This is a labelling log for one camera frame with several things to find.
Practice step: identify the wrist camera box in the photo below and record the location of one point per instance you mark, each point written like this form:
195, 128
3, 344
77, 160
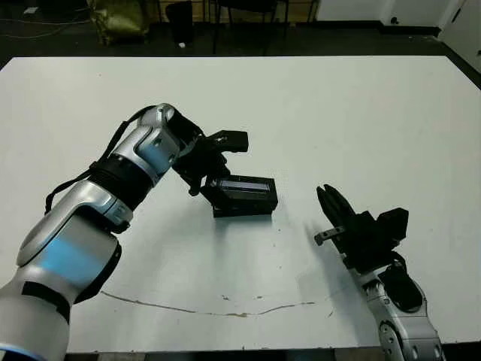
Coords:
233, 141
394, 223

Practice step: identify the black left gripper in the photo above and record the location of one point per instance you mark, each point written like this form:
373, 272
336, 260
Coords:
203, 161

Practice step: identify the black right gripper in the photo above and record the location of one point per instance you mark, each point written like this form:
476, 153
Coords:
364, 240

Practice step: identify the black waste bin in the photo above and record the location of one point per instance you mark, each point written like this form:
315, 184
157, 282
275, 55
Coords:
180, 22

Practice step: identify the crinkled plastic bag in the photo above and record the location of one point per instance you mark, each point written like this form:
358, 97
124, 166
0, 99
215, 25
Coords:
120, 20

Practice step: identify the black box lid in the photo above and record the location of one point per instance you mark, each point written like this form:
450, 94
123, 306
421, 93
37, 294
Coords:
248, 199

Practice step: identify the black office chair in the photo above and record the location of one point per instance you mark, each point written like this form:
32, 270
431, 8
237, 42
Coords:
250, 4

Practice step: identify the white door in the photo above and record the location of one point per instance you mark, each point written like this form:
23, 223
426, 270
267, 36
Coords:
466, 30

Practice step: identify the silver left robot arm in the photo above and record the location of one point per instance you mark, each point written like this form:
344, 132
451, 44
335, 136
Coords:
75, 244

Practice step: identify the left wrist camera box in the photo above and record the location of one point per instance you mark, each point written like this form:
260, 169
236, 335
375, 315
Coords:
233, 141

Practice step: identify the white paper sheet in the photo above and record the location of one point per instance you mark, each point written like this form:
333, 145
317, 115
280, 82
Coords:
31, 11

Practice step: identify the black box white insert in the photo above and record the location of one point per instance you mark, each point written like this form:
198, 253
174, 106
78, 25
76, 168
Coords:
244, 214

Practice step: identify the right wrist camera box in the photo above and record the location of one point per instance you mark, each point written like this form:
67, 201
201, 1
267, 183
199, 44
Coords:
394, 223

